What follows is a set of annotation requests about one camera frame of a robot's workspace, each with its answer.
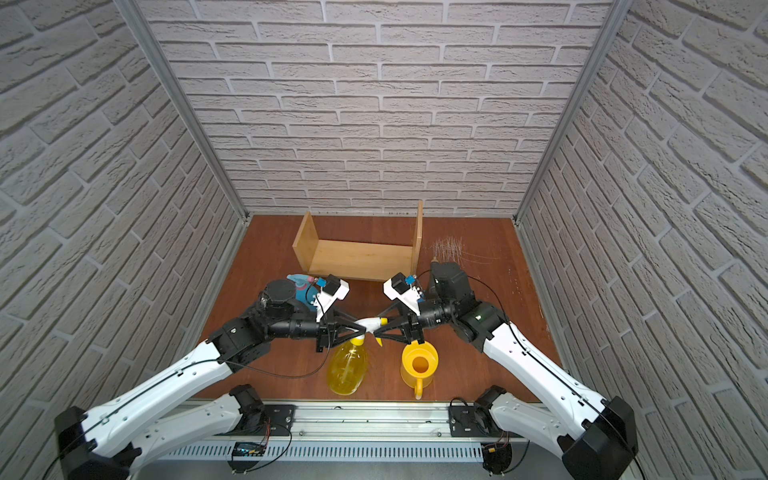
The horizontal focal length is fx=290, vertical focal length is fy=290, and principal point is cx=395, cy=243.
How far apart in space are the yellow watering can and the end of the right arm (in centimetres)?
16

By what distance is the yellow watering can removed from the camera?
72 centimetres

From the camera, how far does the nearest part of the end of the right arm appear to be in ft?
1.90
